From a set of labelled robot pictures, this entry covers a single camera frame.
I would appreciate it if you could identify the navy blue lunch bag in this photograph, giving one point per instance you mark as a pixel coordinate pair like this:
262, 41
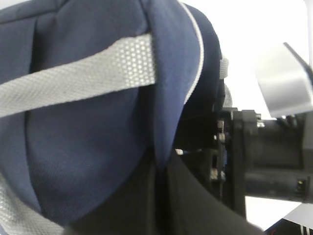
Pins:
87, 88

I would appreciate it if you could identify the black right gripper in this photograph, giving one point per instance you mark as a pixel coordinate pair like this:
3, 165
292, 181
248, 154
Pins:
235, 131

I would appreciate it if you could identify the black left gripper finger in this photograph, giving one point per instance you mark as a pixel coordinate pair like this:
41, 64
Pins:
171, 202

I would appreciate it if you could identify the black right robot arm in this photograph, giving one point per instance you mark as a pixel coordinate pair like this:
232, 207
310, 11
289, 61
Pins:
263, 158

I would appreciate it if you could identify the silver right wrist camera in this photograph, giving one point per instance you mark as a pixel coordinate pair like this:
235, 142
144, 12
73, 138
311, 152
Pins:
285, 81

